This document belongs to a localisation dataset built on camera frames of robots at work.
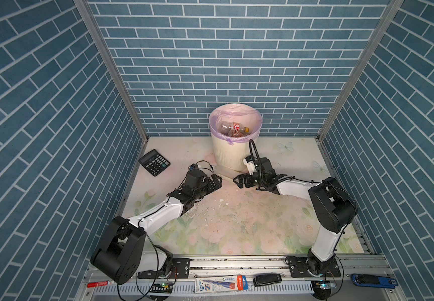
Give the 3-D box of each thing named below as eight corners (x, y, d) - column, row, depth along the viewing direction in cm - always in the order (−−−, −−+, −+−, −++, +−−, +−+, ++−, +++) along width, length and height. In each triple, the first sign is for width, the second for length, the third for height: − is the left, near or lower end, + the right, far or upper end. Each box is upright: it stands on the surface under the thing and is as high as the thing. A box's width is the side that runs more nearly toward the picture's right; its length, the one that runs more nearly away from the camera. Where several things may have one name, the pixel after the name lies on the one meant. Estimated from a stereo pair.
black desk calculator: (139, 162, 109) (137, 160, 107) (155, 151, 115) (154, 148, 113) (155, 177, 103) (153, 174, 101) (171, 164, 109) (170, 161, 107)
